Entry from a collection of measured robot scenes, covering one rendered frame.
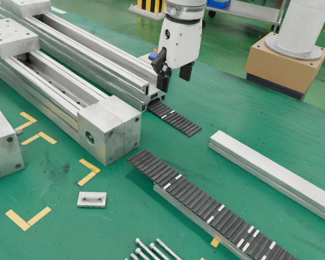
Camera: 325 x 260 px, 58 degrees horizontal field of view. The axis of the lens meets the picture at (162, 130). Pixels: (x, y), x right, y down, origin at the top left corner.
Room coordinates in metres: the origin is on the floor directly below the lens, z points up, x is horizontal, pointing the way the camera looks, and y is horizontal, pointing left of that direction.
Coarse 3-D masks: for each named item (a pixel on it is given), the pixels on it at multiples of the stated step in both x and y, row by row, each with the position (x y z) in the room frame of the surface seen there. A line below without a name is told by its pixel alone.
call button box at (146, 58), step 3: (147, 54) 0.86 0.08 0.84; (138, 57) 0.84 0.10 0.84; (141, 57) 0.84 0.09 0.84; (144, 57) 0.84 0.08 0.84; (147, 57) 0.84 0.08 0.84; (144, 60) 0.82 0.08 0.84; (147, 60) 0.82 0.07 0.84; (150, 60) 0.82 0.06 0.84; (150, 63) 0.81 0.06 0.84; (165, 66) 0.82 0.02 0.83; (162, 69) 0.81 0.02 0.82; (165, 69) 0.82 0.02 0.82; (171, 69) 0.85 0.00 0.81; (171, 72) 0.85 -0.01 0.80; (168, 75) 0.84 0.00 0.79
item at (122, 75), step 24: (24, 24) 0.98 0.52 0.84; (48, 24) 1.02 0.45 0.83; (72, 24) 0.97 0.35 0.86; (48, 48) 0.89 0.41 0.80; (72, 48) 0.81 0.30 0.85; (96, 48) 0.85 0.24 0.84; (96, 72) 0.74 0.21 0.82; (120, 72) 0.68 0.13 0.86; (144, 72) 0.72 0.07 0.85; (120, 96) 0.68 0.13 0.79; (144, 96) 0.64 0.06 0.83
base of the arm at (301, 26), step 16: (304, 0) 0.95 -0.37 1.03; (320, 0) 0.93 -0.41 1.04; (288, 16) 0.97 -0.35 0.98; (304, 16) 0.94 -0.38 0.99; (320, 16) 0.93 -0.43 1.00; (288, 32) 0.95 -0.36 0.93; (304, 32) 0.93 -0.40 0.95; (272, 48) 0.94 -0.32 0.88; (288, 48) 0.94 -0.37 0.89; (304, 48) 0.93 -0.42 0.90
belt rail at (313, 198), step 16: (208, 144) 0.53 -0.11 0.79; (224, 144) 0.51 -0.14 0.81; (240, 144) 0.52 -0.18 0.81; (240, 160) 0.48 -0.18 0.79; (256, 160) 0.47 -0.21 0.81; (256, 176) 0.45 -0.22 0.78; (272, 176) 0.43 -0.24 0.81; (288, 176) 0.43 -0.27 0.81; (288, 192) 0.41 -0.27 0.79; (304, 192) 0.40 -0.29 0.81; (320, 192) 0.40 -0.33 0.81; (320, 208) 0.37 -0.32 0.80
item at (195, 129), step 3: (195, 126) 0.60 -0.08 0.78; (198, 126) 0.60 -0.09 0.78; (189, 129) 0.58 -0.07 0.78; (192, 129) 0.58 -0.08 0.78; (195, 129) 0.58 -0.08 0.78; (198, 129) 0.59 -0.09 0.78; (186, 132) 0.57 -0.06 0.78; (189, 132) 0.57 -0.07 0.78; (192, 132) 0.57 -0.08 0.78; (195, 132) 0.57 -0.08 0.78; (189, 135) 0.56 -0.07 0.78; (192, 135) 0.56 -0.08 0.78
